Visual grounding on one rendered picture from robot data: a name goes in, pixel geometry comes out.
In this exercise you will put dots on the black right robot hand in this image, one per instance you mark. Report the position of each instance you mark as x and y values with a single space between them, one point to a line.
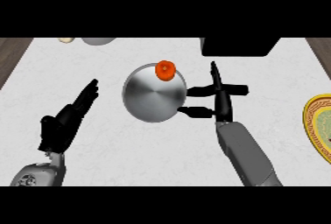
224 105

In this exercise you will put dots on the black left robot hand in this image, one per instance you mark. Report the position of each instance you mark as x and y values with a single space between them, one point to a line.
64 122

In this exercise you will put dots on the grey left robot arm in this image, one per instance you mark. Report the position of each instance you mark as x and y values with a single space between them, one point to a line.
41 173

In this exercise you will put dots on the yellow patterned plate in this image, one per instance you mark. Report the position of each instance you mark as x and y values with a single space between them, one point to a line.
320 125

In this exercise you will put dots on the black appliance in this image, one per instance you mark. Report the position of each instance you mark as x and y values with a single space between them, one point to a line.
237 46

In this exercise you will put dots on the beige round vegetable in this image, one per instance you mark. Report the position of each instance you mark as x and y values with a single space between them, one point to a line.
66 39

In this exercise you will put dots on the grey bowl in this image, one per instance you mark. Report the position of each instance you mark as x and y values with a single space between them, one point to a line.
98 41

